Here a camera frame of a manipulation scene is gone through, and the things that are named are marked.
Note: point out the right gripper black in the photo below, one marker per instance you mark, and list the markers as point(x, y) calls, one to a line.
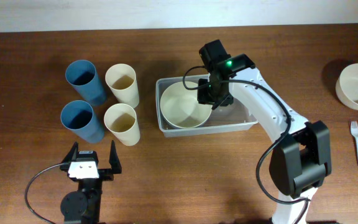
point(202, 98)

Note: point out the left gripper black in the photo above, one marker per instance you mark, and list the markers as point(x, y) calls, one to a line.
point(107, 174)

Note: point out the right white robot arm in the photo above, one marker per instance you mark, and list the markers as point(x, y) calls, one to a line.
point(300, 151)

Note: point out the clear plastic storage container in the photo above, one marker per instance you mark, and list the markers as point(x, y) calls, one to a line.
point(234, 117)

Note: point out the near blue plastic cup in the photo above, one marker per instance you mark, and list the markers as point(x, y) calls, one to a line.
point(79, 117)

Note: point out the blue plastic cup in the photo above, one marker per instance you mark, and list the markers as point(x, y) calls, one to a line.
point(83, 77)
point(79, 117)

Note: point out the near cream plastic cup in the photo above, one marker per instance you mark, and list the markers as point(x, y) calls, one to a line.
point(121, 120)

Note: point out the cream plastic cup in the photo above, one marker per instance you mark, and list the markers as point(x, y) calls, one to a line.
point(121, 120)
point(122, 81)

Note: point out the far blue plastic cup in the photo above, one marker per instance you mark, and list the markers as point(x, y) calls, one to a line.
point(83, 77)

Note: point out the far cream plastic cup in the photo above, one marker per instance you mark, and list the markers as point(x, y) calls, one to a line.
point(122, 81)

